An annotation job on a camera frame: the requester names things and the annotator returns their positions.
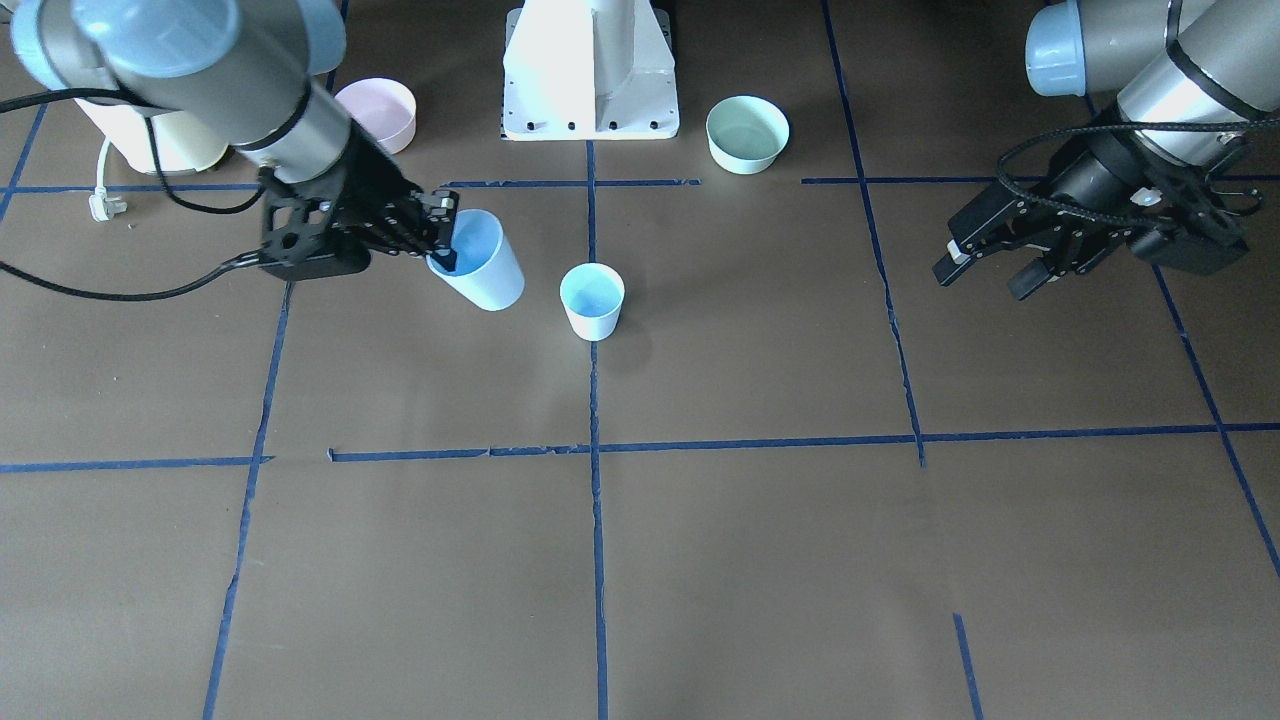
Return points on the white pedestal column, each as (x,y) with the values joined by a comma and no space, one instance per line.
(589,71)

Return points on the cream toaster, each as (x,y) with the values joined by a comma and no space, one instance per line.
(177,140)

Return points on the pink bowl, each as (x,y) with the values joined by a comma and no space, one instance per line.
(385,108)

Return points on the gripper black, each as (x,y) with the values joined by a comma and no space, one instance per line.
(1082,173)
(372,187)

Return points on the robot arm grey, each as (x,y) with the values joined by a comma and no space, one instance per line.
(1190,79)

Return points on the green bowl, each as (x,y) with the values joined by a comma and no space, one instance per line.
(745,134)

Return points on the light blue cup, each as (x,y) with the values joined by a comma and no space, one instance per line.
(487,272)
(592,296)

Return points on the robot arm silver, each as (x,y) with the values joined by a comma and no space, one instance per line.
(250,71)

